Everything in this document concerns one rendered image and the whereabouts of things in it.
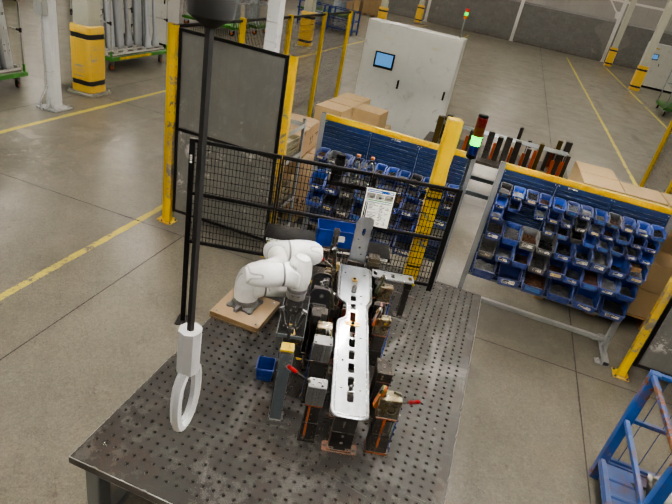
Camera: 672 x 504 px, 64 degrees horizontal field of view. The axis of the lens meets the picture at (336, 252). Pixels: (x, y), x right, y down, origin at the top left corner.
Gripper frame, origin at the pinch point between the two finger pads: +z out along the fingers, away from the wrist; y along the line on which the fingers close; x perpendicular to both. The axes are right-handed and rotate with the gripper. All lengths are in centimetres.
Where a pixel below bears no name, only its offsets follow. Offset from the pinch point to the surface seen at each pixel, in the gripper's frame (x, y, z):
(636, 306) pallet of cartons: 273, 341, 100
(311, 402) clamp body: -13.0, 16.2, 27.9
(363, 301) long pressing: 74, 40, 24
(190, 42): 308, -140, -63
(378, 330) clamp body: 53, 50, 28
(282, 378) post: -2.7, 0.6, 25.9
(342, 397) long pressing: -10.1, 30.2, 24.3
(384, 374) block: 9, 50, 22
